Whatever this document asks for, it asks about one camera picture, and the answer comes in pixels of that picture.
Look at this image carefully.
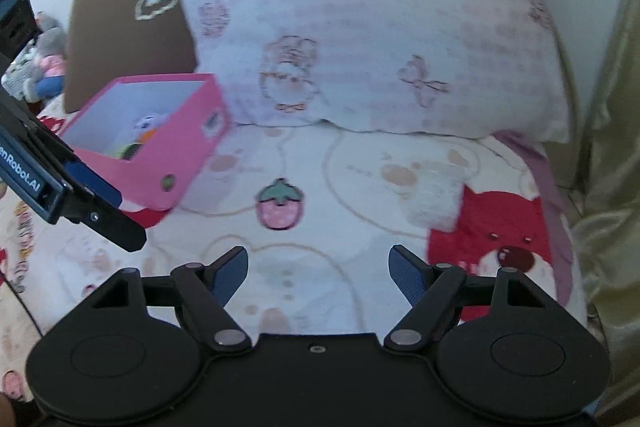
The grey plush toy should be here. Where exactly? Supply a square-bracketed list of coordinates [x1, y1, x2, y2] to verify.
[20, 12, 68, 102]

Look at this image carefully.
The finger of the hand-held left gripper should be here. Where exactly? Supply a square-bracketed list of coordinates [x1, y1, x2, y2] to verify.
[67, 159, 123, 210]
[62, 189, 148, 253]

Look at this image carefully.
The purple plush toy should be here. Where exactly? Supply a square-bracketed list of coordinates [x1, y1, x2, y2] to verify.
[131, 114, 168, 135]

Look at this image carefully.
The pink cardboard box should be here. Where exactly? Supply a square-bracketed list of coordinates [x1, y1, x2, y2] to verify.
[59, 74, 232, 211]

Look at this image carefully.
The clear plastic box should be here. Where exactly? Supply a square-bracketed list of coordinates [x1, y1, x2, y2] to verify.
[407, 162, 463, 230]

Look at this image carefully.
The gold curtain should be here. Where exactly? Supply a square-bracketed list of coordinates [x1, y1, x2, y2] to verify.
[565, 0, 640, 408]

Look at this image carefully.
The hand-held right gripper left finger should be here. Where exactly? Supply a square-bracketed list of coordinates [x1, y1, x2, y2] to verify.
[90, 246, 253, 352]

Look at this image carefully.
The printed blanket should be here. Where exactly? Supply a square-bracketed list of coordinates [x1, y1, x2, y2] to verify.
[0, 102, 586, 408]

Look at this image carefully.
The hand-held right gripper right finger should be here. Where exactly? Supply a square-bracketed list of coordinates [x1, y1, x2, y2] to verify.
[382, 244, 548, 352]

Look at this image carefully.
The pink checked pillow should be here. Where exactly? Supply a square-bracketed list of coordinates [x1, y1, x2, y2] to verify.
[177, 0, 571, 142]

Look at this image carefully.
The brown pillow with cloud print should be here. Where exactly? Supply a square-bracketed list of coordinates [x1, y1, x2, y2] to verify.
[65, 0, 241, 112]

